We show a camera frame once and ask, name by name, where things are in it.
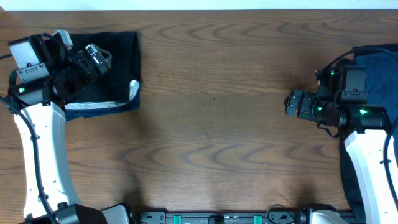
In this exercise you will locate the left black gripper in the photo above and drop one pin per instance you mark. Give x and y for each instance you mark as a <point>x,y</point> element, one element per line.
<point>101,67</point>

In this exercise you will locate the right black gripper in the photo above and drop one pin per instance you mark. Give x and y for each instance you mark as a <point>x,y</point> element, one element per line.
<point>308,99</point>

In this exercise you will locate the black shorts garment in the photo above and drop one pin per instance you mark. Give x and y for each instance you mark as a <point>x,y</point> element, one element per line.
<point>122,82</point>

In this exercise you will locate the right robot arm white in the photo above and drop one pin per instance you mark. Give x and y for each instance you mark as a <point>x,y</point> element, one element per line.
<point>366,132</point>

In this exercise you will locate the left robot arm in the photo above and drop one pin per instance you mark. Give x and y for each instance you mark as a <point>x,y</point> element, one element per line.
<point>45,80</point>

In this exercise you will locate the folded navy blue garment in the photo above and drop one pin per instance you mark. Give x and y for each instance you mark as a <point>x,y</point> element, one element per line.
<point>134,104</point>

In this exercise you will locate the blue garment in pile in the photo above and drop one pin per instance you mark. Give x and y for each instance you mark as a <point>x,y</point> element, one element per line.
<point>381,81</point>

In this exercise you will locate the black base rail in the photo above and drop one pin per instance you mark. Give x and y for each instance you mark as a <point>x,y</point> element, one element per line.
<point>274,216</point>

